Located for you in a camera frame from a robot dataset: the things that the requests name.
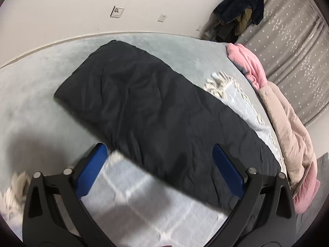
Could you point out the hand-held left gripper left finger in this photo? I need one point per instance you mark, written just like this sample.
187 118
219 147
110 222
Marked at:
92 169

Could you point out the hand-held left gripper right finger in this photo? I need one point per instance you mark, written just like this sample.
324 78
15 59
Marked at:
228 170

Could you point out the black quilted jacket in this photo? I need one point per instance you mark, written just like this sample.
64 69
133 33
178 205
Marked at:
154 113

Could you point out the grey checked tasselled blanket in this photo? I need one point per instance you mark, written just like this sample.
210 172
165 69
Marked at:
133 200

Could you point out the pink and beige duvet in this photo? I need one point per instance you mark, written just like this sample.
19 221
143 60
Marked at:
287 123

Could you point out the grey bed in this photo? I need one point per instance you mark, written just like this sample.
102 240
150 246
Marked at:
38 95

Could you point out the dark hanging garment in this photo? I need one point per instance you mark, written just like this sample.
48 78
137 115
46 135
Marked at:
223 32

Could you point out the grey star-print curtain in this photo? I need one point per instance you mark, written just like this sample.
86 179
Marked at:
290 43

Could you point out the olive hanging garment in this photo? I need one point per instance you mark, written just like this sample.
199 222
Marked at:
244 20

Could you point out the dark blue hanging jacket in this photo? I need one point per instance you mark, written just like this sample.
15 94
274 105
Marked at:
241 0

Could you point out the white wall switch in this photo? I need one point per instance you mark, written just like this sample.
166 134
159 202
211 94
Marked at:
117 11

